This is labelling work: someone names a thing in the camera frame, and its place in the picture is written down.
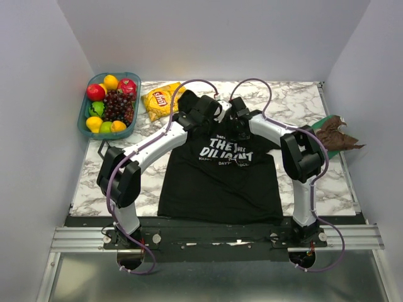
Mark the black printed t-shirt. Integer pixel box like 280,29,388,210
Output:
157,113,283,225

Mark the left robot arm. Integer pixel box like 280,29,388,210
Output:
97,96,231,249

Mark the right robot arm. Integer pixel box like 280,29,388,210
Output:
229,97,326,247

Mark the black brooch stand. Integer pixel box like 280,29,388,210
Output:
97,140,112,160

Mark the yellow chips bag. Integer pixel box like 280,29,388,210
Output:
141,82,181,122

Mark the red dragon fruit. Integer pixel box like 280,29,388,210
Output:
117,78,137,96

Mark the purple grapes bunch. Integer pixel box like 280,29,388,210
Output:
102,89,136,126

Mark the orange fruit bottom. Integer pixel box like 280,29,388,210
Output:
110,120,127,133

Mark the orange fruit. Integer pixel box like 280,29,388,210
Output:
110,120,127,133
103,74,119,90

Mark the green lime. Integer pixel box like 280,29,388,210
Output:
99,121,113,133

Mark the orange fruit top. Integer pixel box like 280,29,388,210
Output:
103,74,119,90

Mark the green watermelon toy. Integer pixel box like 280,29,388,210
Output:
88,101,105,118

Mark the red apple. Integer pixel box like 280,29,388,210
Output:
86,84,106,102

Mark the teal plastic fruit basket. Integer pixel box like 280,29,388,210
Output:
77,72,142,140

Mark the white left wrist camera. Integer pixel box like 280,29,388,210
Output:
213,100,232,123

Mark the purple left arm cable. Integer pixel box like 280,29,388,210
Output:
106,79,220,275

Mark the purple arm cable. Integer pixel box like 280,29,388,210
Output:
229,77,346,273
106,79,220,275

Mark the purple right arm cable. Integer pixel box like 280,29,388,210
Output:
229,77,346,273

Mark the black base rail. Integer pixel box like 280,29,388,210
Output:
63,216,366,263

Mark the aluminium frame rail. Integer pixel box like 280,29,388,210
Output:
50,225,385,253

